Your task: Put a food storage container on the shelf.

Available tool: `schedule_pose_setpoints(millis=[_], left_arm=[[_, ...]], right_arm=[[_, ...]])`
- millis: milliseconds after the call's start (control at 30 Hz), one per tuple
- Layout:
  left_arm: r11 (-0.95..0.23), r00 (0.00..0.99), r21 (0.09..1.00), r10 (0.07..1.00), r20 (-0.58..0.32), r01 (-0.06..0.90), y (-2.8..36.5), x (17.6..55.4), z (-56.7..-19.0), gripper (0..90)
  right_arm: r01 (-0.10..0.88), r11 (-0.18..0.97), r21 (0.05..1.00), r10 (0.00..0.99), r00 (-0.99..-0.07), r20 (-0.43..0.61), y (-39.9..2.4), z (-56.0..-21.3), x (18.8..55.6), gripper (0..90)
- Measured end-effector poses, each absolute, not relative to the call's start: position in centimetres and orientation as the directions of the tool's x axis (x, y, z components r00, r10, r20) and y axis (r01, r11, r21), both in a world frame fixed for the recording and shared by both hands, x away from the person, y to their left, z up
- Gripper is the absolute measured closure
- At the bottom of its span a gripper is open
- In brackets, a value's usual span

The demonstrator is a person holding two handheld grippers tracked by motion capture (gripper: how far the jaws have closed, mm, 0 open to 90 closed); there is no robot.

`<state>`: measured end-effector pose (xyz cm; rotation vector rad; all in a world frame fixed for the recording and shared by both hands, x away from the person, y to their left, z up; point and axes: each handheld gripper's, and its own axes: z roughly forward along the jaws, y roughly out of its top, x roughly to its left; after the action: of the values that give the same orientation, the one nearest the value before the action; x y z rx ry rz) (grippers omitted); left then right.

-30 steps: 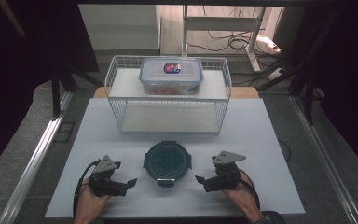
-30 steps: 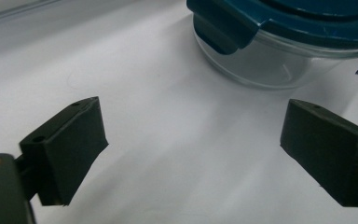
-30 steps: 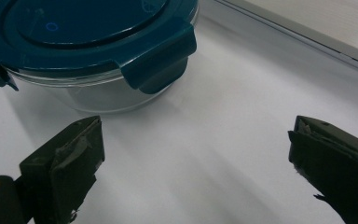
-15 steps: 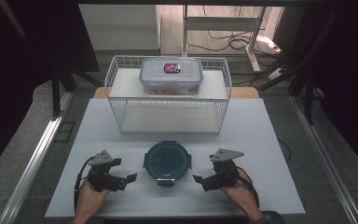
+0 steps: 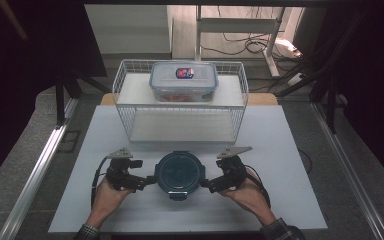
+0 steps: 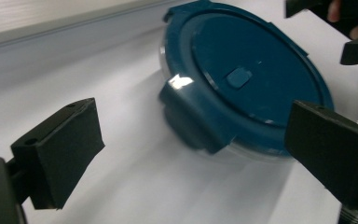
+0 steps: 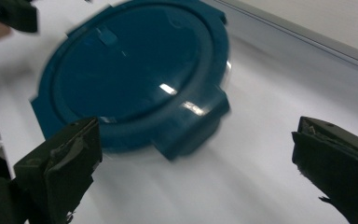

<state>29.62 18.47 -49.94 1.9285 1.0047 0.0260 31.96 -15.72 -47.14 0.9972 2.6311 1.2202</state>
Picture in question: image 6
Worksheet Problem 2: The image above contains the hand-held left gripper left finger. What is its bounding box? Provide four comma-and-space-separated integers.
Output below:
10, 97, 105, 210

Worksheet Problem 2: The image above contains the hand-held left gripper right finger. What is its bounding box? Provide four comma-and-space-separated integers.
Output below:
283, 100, 358, 210

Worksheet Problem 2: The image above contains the round container with teal lid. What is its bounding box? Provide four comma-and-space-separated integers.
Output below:
158, 0, 335, 164

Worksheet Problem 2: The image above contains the aluminium rail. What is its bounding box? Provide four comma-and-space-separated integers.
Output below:
0, 0, 185, 50

